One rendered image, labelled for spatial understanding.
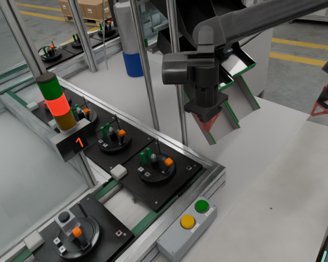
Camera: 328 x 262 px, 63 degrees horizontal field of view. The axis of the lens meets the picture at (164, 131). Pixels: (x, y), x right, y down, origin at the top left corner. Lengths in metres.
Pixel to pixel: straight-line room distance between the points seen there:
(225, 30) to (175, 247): 0.59
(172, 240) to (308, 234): 0.44
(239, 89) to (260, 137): 0.24
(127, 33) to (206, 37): 1.13
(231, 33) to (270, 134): 0.76
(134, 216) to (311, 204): 0.61
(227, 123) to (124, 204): 0.50
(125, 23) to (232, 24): 1.12
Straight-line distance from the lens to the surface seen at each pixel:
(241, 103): 1.18
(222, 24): 0.62
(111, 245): 0.87
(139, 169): 0.97
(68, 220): 0.82
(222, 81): 0.99
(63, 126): 0.79
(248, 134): 1.28
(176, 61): 0.63
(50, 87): 0.73
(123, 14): 1.66
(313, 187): 1.13
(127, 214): 0.97
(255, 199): 1.05
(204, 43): 0.59
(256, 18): 0.63
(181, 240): 0.85
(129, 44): 1.72
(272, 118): 1.38
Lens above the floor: 1.71
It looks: 40 degrees down
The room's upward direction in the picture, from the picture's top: 9 degrees counter-clockwise
